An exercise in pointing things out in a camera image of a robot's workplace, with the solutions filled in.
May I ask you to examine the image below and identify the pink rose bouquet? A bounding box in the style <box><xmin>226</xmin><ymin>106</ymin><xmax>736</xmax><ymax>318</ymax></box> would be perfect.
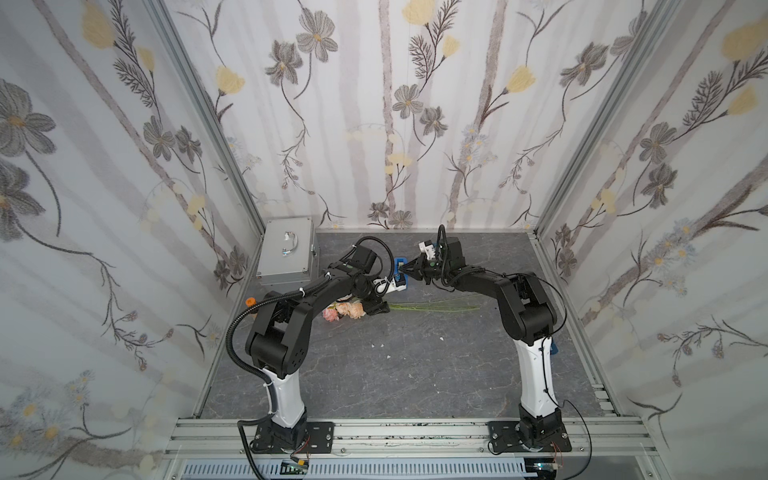
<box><xmin>322</xmin><ymin>297</ymin><xmax>481</xmax><ymax>322</ymax></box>

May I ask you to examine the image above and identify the aluminium mounting rail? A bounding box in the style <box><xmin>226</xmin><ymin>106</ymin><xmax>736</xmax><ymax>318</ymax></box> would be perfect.
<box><xmin>163</xmin><ymin>417</ymin><xmax>659</xmax><ymax>460</ymax></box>

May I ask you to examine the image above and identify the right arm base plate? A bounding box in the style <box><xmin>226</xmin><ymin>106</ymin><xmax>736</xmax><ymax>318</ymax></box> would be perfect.
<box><xmin>487</xmin><ymin>419</ymin><xmax>572</xmax><ymax>454</ymax></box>

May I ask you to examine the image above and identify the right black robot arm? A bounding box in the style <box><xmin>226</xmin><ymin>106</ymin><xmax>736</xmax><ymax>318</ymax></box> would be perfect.
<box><xmin>398</xmin><ymin>237</ymin><xmax>565</xmax><ymax>451</ymax></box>

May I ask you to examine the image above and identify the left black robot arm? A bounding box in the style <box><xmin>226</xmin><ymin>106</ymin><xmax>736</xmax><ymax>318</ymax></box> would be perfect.
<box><xmin>245</xmin><ymin>246</ymin><xmax>390</xmax><ymax>449</ymax></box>

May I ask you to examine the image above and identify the silver aluminium case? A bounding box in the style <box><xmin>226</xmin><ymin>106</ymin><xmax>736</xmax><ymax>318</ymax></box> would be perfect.
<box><xmin>256</xmin><ymin>217</ymin><xmax>318</xmax><ymax>292</ymax></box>

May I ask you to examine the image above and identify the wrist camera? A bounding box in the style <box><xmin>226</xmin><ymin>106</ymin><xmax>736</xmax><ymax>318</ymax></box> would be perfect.
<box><xmin>418</xmin><ymin>240</ymin><xmax>438</xmax><ymax>261</ymax></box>
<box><xmin>372</xmin><ymin>278</ymin><xmax>407</xmax><ymax>296</ymax></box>

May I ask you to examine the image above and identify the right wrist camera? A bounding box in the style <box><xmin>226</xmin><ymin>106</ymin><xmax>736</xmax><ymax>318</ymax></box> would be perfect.
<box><xmin>418</xmin><ymin>240</ymin><xmax>438</xmax><ymax>261</ymax></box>

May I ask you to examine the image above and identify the blue tape dispenser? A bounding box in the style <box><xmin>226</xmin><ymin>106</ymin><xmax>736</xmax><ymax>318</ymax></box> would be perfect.
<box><xmin>392</xmin><ymin>257</ymin><xmax>408</xmax><ymax>291</ymax></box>

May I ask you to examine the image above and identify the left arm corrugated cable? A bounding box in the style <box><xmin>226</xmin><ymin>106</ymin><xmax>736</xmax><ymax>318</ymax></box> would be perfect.
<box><xmin>224</xmin><ymin>287</ymin><xmax>313</xmax><ymax>480</ymax></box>

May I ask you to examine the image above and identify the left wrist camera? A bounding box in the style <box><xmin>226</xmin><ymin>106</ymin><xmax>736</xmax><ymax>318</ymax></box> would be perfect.
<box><xmin>372</xmin><ymin>278</ymin><xmax>407</xmax><ymax>296</ymax></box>

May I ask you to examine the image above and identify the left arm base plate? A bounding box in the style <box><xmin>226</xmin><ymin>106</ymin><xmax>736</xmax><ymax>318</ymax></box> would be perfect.
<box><xmin>249</xmin><ymin>421</ymin><xmax>336</xmax><ymax>455</ymax></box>

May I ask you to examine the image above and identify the white slotted cable duct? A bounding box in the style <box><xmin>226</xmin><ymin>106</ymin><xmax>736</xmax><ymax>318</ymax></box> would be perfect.
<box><xmin>179</xmin><ymin>458</ymin><xmax>529</xmax><ymax>480</ymax></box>

